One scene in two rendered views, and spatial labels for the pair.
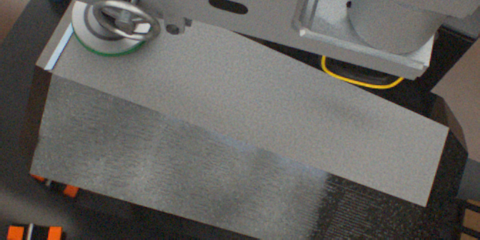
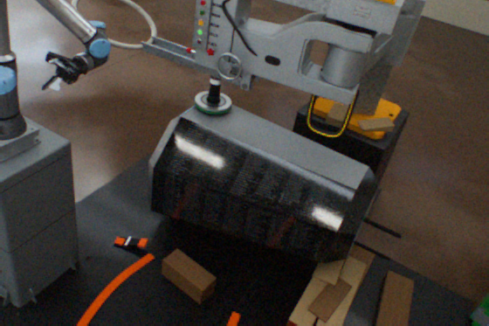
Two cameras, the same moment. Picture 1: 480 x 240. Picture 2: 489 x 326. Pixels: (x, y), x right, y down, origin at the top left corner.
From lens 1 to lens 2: 1.50 m
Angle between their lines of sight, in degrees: 35
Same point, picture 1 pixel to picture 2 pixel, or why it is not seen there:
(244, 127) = (267, 148)
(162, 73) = (231, 125)
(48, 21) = not seen: hidden behind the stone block
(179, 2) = (251, 62)
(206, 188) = (244, 177)
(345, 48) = (319, 84)
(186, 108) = (241, 137)
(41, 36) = not seen: hidden behind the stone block
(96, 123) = (195, 141)
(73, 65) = (191, 115)
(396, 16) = (340, 57)
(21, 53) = (144, 169)
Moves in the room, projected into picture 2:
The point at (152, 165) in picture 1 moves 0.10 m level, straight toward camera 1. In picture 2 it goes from (218, 163) to (219, 176)
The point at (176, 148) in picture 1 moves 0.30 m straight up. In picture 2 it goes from (232, 155) to (240, 107)
